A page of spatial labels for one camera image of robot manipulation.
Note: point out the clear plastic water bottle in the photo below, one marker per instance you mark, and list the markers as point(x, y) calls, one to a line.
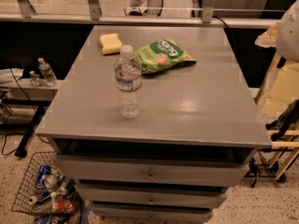
point(128, 76)

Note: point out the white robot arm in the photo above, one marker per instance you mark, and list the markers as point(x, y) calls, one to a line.
point(288, 34)

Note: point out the tall bottle on side shelf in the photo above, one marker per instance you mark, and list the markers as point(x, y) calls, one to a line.
point(47, 72)

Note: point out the green bottle in basket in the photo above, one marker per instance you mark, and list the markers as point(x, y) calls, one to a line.
point(67, 185)

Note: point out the short bottle on side shelf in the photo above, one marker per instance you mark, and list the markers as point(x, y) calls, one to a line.
point(35, 79)

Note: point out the grey drawer cabinet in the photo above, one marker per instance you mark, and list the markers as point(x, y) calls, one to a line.
point(200, 113)

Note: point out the green snack bag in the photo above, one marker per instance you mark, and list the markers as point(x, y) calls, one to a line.
point(161, 55)

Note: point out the yellow sponge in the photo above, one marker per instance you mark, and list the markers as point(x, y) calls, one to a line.
point(110, 43)

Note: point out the top cabinet drawer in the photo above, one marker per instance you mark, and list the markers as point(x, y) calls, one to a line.
point(151, 171)

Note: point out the cabinet drawer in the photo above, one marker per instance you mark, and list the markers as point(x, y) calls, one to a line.
point(150, 196)
point(150, 212)
point(151, 171)

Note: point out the middle cabinet drawer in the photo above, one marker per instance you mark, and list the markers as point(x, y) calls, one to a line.
point(150, 196)

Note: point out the bottom cabinet drawer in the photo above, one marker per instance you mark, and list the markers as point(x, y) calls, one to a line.
point(150, 212)

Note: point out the blue soda can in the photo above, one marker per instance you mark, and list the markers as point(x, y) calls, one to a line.
point(43, 171)

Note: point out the grey side table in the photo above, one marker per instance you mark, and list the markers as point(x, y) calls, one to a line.
point(23, 94)

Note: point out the orange can in basket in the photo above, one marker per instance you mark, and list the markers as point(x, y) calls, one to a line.
point(63, 207)

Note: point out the wire basket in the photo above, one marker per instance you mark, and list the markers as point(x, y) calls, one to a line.
point(36, 201)

